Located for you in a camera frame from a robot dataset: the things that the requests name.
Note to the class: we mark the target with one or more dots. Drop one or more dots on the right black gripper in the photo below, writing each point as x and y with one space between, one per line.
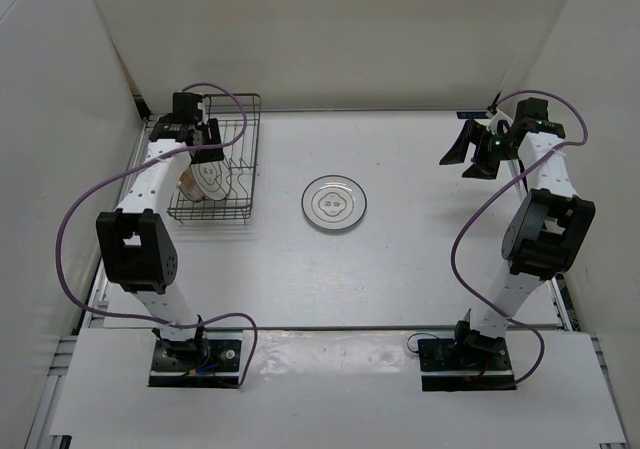
470 132

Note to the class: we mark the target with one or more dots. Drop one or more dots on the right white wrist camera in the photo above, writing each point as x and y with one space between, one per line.
500 123

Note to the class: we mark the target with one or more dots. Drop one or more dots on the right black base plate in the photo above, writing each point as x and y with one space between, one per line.
448 367

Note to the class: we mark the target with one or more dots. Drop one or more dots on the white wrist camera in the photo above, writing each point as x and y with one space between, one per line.
204 106
500 123

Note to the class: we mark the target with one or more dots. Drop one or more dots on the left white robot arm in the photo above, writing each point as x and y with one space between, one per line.
137 251

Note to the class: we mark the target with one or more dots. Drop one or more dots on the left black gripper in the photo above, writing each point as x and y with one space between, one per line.
211 133

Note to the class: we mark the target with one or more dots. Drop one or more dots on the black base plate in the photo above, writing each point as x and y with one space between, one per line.
448 367
216 365

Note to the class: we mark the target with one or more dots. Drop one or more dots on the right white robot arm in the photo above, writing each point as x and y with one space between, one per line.
547 231

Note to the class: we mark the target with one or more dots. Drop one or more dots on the blue corner label right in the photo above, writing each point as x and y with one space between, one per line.
466 115

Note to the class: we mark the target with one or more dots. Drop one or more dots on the orange patterned plate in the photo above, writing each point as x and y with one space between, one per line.
189 188

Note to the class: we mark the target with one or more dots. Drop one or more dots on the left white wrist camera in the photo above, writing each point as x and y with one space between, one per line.
204 106

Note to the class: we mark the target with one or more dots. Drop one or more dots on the wire dish rack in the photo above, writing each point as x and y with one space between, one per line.
241 159

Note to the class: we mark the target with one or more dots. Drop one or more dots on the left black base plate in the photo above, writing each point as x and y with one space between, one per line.
216 365

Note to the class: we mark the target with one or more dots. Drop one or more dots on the green-rimmed white plate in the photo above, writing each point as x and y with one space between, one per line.
213 179
334 204

